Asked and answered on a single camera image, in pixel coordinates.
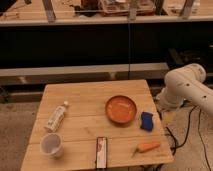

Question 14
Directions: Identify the orange ceramic bowl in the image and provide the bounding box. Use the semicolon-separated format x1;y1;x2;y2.
105;95;137;124

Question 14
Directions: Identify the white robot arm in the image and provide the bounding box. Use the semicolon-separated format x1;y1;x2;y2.
157;63;213;116

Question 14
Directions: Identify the wooden table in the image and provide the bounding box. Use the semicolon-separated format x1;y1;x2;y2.
21;80;173;171

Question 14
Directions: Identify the blue sponge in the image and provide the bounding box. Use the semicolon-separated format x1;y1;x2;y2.
140;112;153;131

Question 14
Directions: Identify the flat rectangular box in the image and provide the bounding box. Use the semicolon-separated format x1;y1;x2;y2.
96;137;107;169

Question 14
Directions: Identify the white plastic bottle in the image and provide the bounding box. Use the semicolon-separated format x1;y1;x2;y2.
44;101;69;132

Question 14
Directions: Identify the orange carrot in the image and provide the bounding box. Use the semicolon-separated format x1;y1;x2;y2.
133;141;161;155

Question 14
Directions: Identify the white plastic cup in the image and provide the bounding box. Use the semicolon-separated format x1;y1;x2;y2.
40;133;63;158

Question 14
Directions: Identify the long workbench in background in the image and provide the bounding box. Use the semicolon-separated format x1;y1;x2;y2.
0;0;213;27

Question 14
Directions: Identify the black cable on floor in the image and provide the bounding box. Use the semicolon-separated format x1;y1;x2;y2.
163;105;213;171

